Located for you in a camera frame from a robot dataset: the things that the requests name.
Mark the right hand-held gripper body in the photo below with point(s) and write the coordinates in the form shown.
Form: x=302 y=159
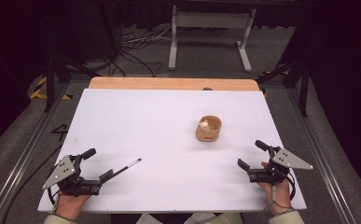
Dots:
x=288 y=161

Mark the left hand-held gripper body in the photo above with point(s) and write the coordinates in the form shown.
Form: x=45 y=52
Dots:
x=63 y=170

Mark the black pen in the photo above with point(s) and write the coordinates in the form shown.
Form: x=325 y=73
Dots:
x=127 y=166

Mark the brown pen holder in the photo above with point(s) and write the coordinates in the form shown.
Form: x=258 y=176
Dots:
x=208 y=132

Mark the person's left hand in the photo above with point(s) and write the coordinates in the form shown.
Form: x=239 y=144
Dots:
x=71 y=203

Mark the person's right hand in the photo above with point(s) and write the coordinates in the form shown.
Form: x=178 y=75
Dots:
x=280 y=196

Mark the small cream bear figure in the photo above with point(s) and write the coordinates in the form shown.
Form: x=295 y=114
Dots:
x=204 y=125

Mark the person's light clothing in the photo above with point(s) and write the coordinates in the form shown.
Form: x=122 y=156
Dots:
x=200 y=218

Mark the white board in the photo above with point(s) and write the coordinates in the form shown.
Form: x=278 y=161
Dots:
x=169 y=130

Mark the black tripod stand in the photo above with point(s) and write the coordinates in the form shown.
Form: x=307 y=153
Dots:
x=296 y=73

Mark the yellow black floor tape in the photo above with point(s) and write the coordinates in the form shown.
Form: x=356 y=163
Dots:
x=39 y=90

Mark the wooden table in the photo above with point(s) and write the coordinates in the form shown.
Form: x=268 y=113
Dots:
x=169 y=83

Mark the white metal stand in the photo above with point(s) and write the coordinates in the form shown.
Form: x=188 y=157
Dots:
x=211 y=21

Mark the aluminium floor rail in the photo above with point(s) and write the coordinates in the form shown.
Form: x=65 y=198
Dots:
x=19 y=165
x=321 y=149

